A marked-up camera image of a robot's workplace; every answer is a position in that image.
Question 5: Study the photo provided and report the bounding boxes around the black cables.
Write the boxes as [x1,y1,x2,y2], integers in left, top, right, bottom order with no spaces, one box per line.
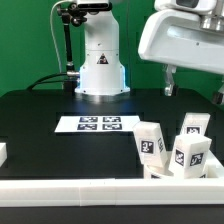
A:
[26,73,80,91]

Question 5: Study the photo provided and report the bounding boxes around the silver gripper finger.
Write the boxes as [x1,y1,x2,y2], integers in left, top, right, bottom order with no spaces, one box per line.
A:
[212,81,224,105]

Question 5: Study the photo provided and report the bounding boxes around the white marker sheet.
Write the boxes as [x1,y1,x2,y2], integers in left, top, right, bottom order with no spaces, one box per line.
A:
[55,115,140,133]

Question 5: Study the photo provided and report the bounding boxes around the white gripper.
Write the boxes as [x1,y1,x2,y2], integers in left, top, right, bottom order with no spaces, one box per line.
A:
[138,0,224,96]

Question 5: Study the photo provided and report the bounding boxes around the white round stool seat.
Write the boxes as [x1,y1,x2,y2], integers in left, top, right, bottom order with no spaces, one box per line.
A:
[143,152,213,179]

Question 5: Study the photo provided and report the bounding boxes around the white block at left edge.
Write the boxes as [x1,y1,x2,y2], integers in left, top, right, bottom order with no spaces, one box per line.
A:
[0,143,7,167]

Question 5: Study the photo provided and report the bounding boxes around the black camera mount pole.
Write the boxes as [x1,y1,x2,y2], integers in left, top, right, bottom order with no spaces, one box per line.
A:
[57,3,87,93]

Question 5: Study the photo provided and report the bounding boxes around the white L-shaped fence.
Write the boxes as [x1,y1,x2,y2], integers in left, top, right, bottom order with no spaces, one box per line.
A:
[0,153,224,207]

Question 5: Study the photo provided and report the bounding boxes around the white cable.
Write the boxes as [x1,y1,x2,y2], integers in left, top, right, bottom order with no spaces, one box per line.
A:
[49,0,72,74]

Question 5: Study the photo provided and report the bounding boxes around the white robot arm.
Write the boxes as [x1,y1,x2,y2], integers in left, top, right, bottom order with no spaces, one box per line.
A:
[73,0,224,104]

